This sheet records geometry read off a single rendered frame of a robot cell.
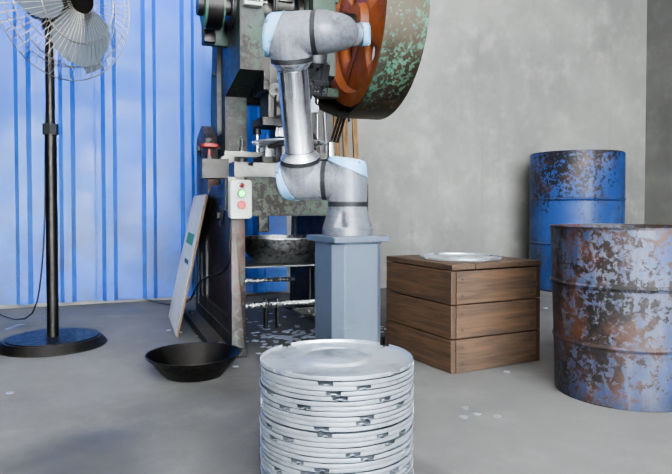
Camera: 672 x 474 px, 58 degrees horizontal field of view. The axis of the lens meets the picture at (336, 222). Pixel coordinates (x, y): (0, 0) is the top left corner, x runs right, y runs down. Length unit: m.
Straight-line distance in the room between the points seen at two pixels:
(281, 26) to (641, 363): 1.28
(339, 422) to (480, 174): 3.41
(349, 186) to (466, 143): 2.62
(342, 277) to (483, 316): 0.56
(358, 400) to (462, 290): 1.00
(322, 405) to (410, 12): 1.68
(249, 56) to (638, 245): 1.51
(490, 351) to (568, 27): 3.32
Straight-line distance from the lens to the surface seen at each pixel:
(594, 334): 1.79
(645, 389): 1.82
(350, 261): 1.72
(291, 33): 1.66
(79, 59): 2.61
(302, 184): 1.76
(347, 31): 1.69
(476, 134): 4.35
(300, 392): 1.07
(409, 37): 2.41
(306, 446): 1.11
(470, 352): 2.05
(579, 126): 4.93
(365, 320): 1.77
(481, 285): 2.04
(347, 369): 1.11
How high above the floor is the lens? 0.54
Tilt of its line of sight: 1 degrees down
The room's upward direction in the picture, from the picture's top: straight up
